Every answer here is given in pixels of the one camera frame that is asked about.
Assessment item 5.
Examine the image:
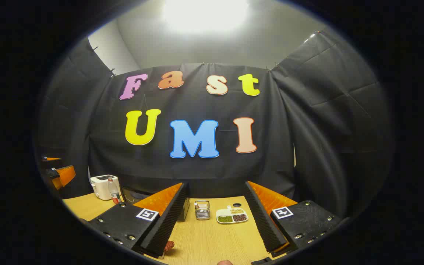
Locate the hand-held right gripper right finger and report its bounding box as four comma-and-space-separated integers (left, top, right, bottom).
244, 180, 345, 258

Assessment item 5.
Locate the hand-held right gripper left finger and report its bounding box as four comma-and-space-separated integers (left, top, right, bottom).
81, 182, 190, 258

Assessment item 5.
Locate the black electric oven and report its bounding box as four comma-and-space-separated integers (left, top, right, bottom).
121, 186, 191, 222

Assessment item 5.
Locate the white toaster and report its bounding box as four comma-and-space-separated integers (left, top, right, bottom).
90, 174, 122, 201

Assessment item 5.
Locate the white divided plate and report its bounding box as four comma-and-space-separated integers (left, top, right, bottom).
216, 205, 249, 224

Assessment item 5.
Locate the plastic bottle red label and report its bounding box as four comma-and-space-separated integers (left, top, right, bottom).
107, 177, 122, 205

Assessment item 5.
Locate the black backdrop cloth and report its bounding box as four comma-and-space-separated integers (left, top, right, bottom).
35, 29, 395, 218

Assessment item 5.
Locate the ceiling light panel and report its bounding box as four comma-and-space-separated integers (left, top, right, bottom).
162, 0, 251, 35

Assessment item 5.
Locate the metal wire basket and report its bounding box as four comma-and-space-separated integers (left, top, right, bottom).
194, 200, 211, 220

